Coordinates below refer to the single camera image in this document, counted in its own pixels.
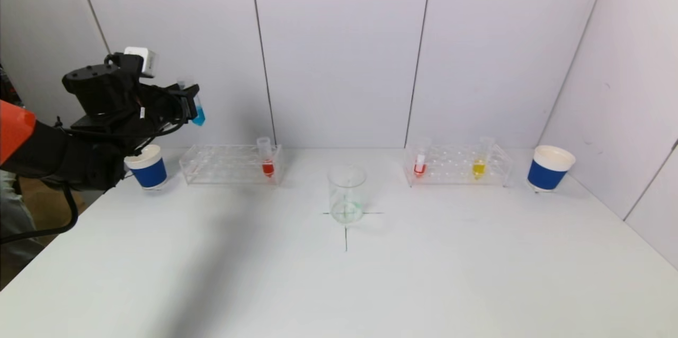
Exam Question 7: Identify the plain tube with red pigment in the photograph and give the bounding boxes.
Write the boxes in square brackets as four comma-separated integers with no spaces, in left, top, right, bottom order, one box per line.
[256,137,276,179]

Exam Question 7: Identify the clear acrylic test tube rack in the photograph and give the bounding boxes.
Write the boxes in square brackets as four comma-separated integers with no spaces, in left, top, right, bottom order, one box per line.
[403,144,513,188]
[180,144,283,186]

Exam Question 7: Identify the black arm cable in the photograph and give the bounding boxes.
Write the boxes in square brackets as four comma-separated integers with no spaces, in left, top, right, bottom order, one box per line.
[0,183,80,246]

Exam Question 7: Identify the clear glass beaker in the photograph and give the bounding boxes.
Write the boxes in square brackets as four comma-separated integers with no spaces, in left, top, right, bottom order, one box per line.
[327,164,367,225]

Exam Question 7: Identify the test tube with yellow pigment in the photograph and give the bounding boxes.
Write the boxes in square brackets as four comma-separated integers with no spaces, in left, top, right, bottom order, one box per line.
[471,137,494,181]

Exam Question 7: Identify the test tube with blue pigment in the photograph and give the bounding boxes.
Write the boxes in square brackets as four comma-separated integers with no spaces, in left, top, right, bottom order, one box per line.
[177,78,207,127]

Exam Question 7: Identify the white-labelled tube with red pigment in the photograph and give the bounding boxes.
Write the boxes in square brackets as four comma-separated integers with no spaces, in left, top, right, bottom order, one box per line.
[413,138,431,179]

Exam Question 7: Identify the blue white paper cup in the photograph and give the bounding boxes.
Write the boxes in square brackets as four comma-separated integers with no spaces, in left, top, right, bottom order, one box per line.
[526,145,576,193]
[124,145,169,191]

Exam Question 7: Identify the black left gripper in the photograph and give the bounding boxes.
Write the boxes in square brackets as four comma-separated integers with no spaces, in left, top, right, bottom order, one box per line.
[144,83,201,130]

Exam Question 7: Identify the seated person in grey trousers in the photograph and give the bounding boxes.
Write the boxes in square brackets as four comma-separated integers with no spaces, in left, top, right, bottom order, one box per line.
[0,168,46,271]

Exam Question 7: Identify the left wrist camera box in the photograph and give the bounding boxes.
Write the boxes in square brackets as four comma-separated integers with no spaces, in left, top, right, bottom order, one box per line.
[124,46,159,77]

